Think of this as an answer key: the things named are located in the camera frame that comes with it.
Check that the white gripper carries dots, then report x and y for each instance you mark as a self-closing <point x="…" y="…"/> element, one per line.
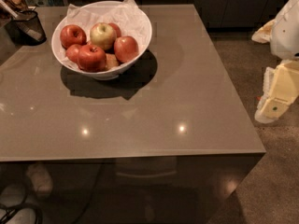
<point x="286" y="32"/>

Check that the white bowl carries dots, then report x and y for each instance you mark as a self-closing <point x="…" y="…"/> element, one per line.
<point x="137" y="50"/>

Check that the pale apple bottom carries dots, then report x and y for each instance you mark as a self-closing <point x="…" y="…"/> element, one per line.
<point x="111" y="61"/>

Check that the red apple back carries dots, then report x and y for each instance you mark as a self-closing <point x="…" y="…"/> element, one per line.
<point x="116" y="28"/>

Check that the yellow green apple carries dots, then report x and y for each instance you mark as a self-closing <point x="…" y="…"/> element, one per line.
<point x="103" y="35"/>

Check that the red apple front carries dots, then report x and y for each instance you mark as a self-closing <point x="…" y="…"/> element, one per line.
<point x="91" y="58"/>

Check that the small red apple left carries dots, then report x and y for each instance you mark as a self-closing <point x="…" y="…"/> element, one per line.
<point x="72" y="52"/>

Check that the white paper liner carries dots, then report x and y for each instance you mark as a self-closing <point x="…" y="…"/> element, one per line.
<point x="124" y="16"/>

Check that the white utensil in cup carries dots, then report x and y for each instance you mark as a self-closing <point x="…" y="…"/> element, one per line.
<point x="12" y="13"/>

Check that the black mesh pen cup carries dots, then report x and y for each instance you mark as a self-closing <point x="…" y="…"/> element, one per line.
<point x="34" y="24"/>

